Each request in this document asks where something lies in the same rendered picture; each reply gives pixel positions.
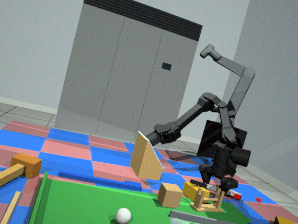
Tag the white golf ball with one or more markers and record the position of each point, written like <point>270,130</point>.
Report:
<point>123,216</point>

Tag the green mat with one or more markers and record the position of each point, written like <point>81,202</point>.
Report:
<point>74,203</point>

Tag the red golf putter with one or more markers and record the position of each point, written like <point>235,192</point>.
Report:
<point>230,192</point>

